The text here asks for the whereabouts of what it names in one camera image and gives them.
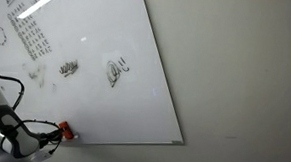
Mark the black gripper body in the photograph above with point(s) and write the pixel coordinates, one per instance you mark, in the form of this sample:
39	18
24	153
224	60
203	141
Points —
51	136

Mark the orange foam eraser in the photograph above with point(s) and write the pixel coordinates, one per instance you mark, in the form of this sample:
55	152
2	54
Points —
66	131

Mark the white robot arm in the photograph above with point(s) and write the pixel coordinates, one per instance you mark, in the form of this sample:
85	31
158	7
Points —
3	123

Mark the silver marker tray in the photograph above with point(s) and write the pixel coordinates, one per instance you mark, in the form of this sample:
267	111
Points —
75	136

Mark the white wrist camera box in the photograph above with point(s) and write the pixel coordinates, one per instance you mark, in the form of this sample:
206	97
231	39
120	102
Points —
41	155

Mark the white wall whiteboard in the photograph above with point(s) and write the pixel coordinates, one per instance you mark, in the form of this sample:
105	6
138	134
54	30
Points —
104	29

